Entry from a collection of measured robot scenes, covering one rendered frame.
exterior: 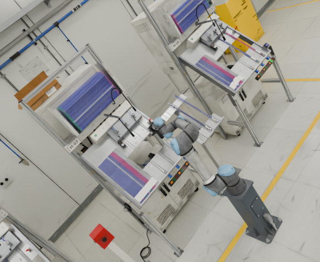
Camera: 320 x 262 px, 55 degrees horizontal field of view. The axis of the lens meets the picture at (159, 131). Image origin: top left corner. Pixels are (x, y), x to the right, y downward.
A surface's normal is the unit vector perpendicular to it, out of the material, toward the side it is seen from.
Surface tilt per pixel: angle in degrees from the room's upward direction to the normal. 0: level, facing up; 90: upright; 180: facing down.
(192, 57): 44
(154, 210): 90
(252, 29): 90
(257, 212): 90
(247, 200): 90
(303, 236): 0
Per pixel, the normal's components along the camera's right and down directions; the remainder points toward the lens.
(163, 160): 0.02, -0.41
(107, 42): 0.56, 0.12
